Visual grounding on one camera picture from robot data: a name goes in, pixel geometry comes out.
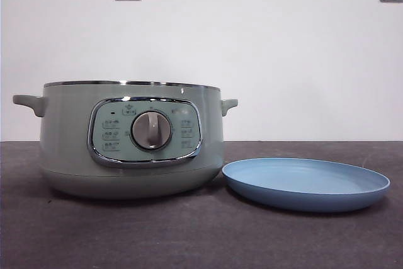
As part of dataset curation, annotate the blue round plate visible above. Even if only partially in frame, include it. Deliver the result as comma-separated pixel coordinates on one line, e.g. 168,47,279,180
222,157,391,213

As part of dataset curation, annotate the pale green electric steamer pot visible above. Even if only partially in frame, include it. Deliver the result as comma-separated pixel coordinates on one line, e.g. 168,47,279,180
12,80,239,200

